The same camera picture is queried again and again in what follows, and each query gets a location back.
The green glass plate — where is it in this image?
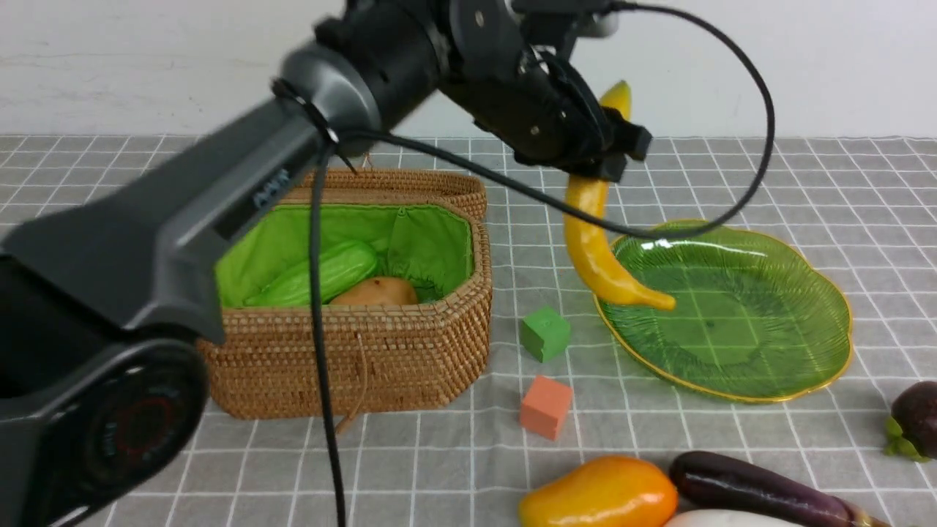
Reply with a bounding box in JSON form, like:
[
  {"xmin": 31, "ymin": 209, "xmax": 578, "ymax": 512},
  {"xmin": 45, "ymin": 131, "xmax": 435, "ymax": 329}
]
[{"xmin": 595, "ymin": 227, "xmax": 854, "ymax": 404}]

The green cucumber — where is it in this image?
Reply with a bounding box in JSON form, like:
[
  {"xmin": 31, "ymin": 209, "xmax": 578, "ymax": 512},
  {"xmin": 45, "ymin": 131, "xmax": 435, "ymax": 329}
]
[{"xmin": 244, "ymin": 240, "xmax": 378, "ymax": 307}]

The orange foam block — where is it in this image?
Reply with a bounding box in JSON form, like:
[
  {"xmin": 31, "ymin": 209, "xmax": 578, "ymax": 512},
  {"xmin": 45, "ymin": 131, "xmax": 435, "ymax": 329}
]
[{"xmin": 519, "ymin": 375, "xmax": 573, "ymax": 441}]

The orange yellow mango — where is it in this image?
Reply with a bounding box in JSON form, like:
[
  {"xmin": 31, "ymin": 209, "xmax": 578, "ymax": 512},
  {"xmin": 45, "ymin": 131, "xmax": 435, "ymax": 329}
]
[{"xmin": 518, "ymin": 456, "xmax": 679, "ymax": 526}]

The green foam block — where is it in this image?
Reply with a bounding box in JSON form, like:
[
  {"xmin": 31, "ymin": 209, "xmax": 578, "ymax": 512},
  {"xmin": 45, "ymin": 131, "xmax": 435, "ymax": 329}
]
[{"xmin": 519, "ymin": 306, "xmax": 571, "ymax": 363}]

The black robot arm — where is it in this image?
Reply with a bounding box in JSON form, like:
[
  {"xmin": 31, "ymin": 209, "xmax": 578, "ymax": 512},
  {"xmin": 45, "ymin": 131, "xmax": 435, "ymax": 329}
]
[{"xmin": 2, "ymin": 1, "xmax": 626, "ymax": 526}]

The dark purple mangosteen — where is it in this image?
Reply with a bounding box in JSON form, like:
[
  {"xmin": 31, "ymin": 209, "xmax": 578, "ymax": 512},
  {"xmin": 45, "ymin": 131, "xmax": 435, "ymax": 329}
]
[{"xmin": 884, "ymin": 381, "xmax": 936, "ymax": 463}]

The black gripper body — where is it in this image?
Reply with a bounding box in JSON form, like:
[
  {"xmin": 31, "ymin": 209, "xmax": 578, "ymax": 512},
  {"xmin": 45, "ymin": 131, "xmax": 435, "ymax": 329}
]
[{"xmin": 441, "ymin": 51, "xmax": 653, "ymax": 182}]

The brown potato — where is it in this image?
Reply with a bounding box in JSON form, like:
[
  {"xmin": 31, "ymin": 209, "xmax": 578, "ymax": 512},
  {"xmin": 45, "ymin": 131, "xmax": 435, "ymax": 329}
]
[{"xmin": 330, "ymin": 276, "xmax": 419, "ymax": 304}]

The purple eggplant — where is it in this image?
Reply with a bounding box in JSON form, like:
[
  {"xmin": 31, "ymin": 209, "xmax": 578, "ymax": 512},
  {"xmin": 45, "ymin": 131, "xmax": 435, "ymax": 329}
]
[{"xmin": 668, "ymin": 451, "xmax": 887, "ymax": 526}]

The black cable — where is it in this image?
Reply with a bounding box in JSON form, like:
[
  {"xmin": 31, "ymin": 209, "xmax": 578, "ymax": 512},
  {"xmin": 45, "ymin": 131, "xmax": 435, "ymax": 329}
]
[{"xmin": 308, "ymin": 0, "xmax": 777, "ymax": 527}]

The yellow banana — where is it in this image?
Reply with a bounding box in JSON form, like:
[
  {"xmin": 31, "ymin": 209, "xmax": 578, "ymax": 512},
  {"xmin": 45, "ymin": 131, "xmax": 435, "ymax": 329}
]
[{"xmin": 563, "ymin": 81, "xmax": 677, "ymax": 311}]

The white radish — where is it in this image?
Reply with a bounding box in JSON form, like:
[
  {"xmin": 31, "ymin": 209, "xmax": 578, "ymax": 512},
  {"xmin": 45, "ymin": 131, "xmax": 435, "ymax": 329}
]
[{"xmin": 665, "ymin": 509, "xmax": 799, "ymax": 527}]

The woven wicker basket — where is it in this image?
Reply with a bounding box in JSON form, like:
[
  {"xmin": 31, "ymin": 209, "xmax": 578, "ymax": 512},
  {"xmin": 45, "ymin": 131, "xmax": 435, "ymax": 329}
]
[{"xmin": 198, "ymin": 198, "xmax": 493, "ymax": 420}]

